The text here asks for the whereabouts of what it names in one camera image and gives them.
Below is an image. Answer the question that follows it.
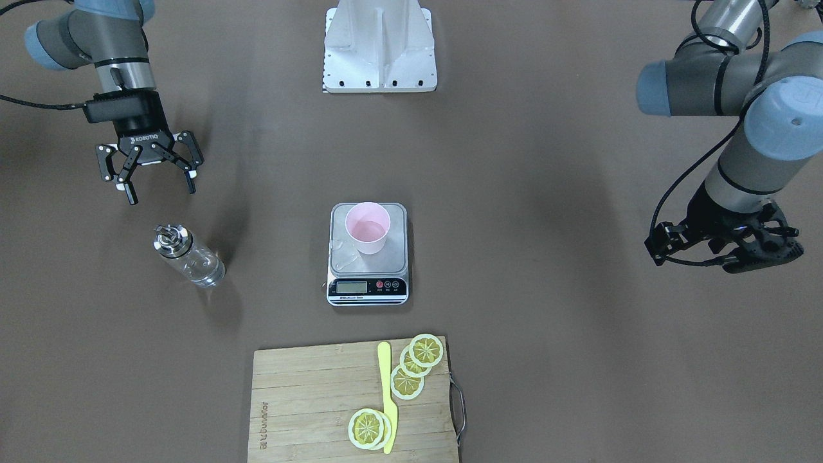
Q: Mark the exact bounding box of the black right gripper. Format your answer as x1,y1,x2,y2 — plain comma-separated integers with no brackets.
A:
83,89,204,205

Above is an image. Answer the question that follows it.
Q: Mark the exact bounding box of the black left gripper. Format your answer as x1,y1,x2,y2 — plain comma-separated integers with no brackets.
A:
646,196,804,275

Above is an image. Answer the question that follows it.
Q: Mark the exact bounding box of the glass sauce dispenser bottle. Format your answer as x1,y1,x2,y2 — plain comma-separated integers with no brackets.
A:
152,224,226,288

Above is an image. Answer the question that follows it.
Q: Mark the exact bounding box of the pink plastic cup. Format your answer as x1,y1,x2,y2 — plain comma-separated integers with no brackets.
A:
344,202,391,255

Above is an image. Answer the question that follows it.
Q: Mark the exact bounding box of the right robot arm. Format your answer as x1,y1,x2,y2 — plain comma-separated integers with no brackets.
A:
24,1,204,204

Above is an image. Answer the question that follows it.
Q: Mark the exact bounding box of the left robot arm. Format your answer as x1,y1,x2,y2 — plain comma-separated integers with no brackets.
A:
636,1,822,273

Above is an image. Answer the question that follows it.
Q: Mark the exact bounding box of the digital kitchen scale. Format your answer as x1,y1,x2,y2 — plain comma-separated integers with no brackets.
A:
326,203,411,307

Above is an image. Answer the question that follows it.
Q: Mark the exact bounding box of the lemon slice middle of row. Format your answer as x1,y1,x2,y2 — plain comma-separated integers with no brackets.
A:
399,346,431,378

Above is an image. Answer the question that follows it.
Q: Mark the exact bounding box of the lemon slice near knife tip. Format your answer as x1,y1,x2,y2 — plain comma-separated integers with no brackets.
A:
347,408,394,451

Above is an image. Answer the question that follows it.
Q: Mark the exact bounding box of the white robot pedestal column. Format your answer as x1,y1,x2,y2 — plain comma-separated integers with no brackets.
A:
321,1,438,94

